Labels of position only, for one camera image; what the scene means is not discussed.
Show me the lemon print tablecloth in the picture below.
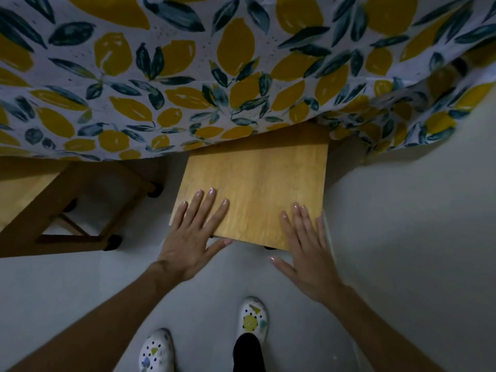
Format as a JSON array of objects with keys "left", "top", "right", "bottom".
[{"left": 0, "top": 0, "right": 496, "bottom": 162}]

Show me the dark wooden stool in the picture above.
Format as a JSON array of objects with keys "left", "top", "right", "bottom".
[{"left": 0, "top": 155, "right": 165, "bottom": 259}]

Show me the white patterned right clog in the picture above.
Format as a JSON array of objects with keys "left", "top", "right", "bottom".
[{"left": 236, "top": 297, "right": 269, "bottom": 344}]

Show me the person's right forearm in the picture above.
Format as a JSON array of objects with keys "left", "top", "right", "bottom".
[{"left": 320, "top": 284, "right": 447, "bottom": 372}]

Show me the person's left hand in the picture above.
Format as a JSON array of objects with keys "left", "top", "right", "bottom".
[{"left": 155, "top": 187, "right": 233, "bottom": 283}]

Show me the black trouser leg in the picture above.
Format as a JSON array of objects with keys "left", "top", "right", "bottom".
[{"left": 232, "top": 332, "right": 267, "bottom": 372}]

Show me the person's left forearm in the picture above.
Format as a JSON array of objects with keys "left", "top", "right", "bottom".
[{"left": 6, "top": 262, "right": 187, "bottom": 372}]

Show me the white patterned clog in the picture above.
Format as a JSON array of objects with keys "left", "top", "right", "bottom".
[
  {"left": 138, "top": 328, "right": 175, "bottom": 372},
  {"left": 236, "top": 297, "right": 269, "bottom": 344}
]

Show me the white patterned left clog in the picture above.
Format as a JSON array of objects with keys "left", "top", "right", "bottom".
[{"left": 138, "top": 328, "right": 175, "bottom": 372}]

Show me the light wooden stool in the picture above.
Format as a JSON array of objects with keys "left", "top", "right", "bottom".
[{"left": 169, "top": 122, "right": 330, "bottom": 252}]

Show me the person's right hand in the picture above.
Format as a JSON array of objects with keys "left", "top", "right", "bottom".
[{"left": 270, "top": 202, "right": 348, "bottom": 305}]

